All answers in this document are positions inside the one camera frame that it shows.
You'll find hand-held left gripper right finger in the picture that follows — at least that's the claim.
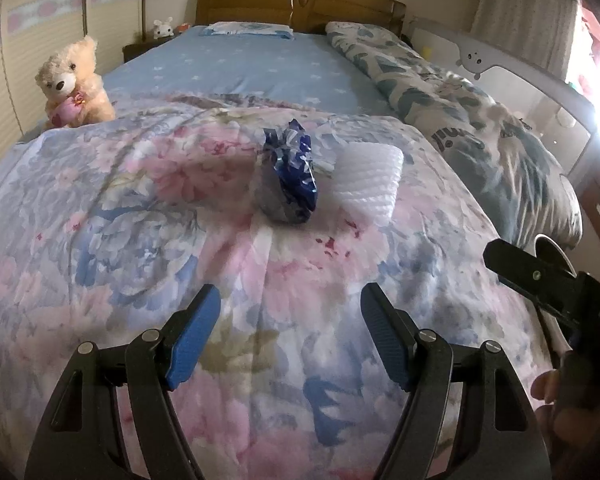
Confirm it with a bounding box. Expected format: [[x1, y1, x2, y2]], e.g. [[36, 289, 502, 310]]
[[360, 282, 553, 480]]

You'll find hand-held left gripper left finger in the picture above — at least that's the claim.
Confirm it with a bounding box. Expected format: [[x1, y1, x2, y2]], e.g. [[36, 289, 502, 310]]
[[24, 284, 222, 480]]

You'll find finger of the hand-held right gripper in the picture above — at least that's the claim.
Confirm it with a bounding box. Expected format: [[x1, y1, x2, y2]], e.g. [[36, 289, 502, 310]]
[[482, 238, 588, 328]]

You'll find round white-rimmed trash bin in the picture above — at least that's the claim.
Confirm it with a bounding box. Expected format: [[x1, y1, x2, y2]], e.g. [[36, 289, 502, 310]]
[[532, 232, 573, 273]]

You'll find blue foil wrapper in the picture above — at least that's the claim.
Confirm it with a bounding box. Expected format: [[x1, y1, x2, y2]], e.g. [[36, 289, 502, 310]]
[[257, 119, 318, 226]]

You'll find person's right hand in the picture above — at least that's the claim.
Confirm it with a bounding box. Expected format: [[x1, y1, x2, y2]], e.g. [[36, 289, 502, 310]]
[[530, 367, 600, 480]]

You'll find pink floral blanket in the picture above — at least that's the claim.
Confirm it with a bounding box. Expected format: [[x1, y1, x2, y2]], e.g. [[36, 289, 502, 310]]
[[0, 92, 556, 480]]

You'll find white foam net sleeve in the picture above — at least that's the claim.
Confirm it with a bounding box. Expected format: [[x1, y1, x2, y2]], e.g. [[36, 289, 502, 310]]
[[312, 137, 405, 223]]

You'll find cloud-print quilt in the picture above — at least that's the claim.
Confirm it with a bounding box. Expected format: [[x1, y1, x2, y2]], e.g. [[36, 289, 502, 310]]
[[325, 21, 583, 251]]

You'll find beige window curtain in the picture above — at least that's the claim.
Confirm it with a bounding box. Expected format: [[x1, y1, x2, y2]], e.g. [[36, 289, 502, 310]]
[[470, 0, 581, 81]]

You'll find bed with blue sheet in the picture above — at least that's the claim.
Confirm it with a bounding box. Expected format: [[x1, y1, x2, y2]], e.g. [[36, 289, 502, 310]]
[[100, 25, 401, 116]]

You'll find beige teddy bear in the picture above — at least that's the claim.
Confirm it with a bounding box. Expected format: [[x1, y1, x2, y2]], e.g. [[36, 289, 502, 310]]
[[34, 35, 117, 131]]

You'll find dark wooden nightstand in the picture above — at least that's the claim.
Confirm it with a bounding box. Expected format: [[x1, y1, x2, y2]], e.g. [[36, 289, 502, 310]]
[[122, 35, 186, 63]]

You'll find white bunny plush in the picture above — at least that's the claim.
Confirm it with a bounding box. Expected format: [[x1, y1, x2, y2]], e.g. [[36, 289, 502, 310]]
[[152, 16, 176, 40]]

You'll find blue printed pillow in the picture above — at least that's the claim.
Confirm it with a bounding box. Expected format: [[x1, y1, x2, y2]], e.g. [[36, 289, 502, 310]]
[[199, 21, 296, 42]]

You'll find wooden headboard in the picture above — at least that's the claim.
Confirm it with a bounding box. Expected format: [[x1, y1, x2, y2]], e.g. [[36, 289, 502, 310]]
[[195, 0, 407, 36]]

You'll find grey bed guard rail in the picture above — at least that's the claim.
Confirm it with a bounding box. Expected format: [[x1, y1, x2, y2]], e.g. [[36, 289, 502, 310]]
[[405, 15, 598, 181]]

